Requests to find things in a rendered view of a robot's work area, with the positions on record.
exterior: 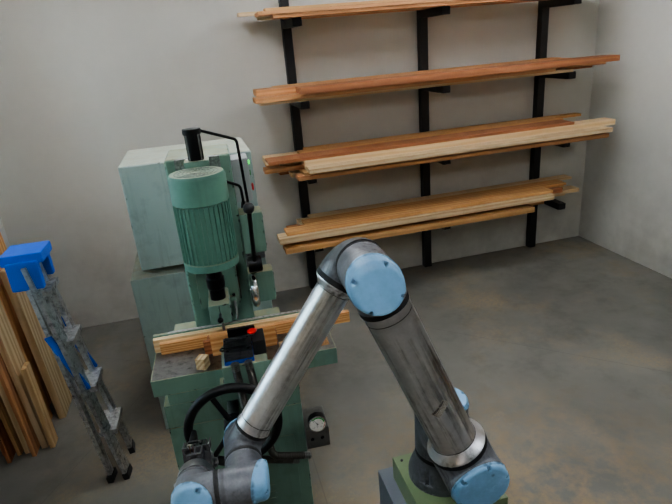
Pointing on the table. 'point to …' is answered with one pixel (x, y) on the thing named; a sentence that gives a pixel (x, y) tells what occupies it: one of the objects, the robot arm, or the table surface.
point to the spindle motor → (203, 219)
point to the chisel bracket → (220, 308)
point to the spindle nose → (216, 285)
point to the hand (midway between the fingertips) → (203, 453)
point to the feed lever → (252, 241)
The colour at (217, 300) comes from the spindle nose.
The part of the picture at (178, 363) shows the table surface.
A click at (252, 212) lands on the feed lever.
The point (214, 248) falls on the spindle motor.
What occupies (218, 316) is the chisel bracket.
